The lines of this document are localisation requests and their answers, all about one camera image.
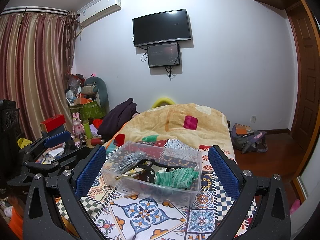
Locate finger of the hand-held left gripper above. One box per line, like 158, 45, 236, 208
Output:
19, 131, 76, 155
21, 147, 92, 174

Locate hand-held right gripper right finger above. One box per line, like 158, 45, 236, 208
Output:
208, 145, 292, 240

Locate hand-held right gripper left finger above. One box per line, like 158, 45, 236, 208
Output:
22, 145, 108, 240

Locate grey knitted gloves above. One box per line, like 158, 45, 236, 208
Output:
114, 151, 146, 173

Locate clear plastic storage box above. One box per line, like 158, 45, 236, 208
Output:
101, 141, 202, 203

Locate green white knitted gloves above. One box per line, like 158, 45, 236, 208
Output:
153, 167, 199, 189

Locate black beaded pouch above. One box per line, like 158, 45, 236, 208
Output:
135, 161, 175, 183

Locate pile of papers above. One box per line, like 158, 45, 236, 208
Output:
35, 146, 65, 163

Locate yellow cloth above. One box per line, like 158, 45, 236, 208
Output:
17, 137, 32, 148

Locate red box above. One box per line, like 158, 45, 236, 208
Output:
40, 114, 66, 133

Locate pink rabbit figure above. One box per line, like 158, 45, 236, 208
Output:
72, 113, 84, 137

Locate green bottle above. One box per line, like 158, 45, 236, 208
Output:
82, 120, 93, 139

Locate purple backpack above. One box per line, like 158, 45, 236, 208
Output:
230, 123, 268, 154

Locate green gift bag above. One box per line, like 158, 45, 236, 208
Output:
69, 101, 107, 128

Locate orange notebook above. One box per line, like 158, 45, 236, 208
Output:
235, 124, 254, 137

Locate dark clothing pile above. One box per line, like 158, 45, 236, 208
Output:
97, 98, 139, 142

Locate grey-green plush toy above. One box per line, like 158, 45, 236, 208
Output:
80, 76, 108, 115

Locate yellow patchwork blanket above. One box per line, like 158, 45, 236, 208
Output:
104, 102, 230, 155

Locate patterned bed sheet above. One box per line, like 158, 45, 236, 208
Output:
56, 139, 258, 240

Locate striped curtain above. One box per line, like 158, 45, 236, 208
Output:
0, 10, 77, 140

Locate wooden door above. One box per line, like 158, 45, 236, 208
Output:
286, 1, 315, 145

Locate curtain rod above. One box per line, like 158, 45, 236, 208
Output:
0, 6, 69, 14

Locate white air conditioner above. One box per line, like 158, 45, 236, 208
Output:
77, 0, 122, 28

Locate yellow-green plush ring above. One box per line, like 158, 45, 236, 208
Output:
151, 96, 177, 109

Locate small wall monitor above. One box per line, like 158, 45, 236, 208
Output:
147, 43, 181, 68

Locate large wall television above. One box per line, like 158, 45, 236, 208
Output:
132, 9, 192, 47

